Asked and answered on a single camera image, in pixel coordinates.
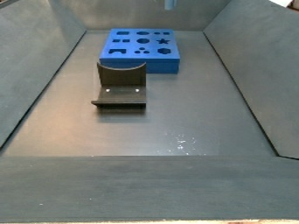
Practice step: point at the light blue square-circle object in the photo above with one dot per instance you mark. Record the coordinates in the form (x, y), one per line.
(169, 4)

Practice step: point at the blue foam shape tray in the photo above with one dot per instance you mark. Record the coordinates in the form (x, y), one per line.
(133, 46)

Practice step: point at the black fixture stand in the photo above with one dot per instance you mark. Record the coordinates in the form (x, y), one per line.
(121, 86)

